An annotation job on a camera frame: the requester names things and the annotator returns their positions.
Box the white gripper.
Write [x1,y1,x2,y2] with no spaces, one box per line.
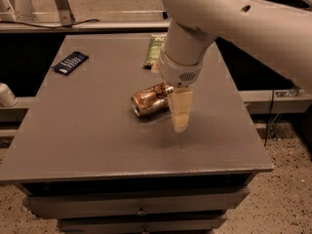
[151,48,203,133]

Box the orange LaCroix soda can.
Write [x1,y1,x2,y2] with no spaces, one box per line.
[131,83,173,117]

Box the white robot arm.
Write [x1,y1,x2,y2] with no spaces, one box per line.
[158,0,312,133]

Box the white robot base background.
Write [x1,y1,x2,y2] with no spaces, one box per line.
[0,0,36,22]

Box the green chip bag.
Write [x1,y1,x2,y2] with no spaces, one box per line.
[143,34,166,68]

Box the dark blue snack packet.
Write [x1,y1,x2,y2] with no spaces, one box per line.
[52,52,89,76]

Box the grey drawer cabinet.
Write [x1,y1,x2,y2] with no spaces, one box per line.
[0,31,274,234]

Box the lower grey drawer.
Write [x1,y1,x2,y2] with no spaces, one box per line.
[58,214,226,234]

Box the grey drawer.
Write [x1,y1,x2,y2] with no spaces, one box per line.
[24,186,250,219]
[58,214,226,234]

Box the upper grey drawer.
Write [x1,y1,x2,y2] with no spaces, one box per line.
[24,186,250,219]

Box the white cylinder at left edge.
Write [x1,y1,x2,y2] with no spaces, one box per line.
[0,83,18,107]

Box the metal frame rail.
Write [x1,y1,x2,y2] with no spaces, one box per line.
[0,0,312,34]

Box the black cable on rail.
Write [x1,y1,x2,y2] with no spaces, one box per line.
[0,18,101,29]

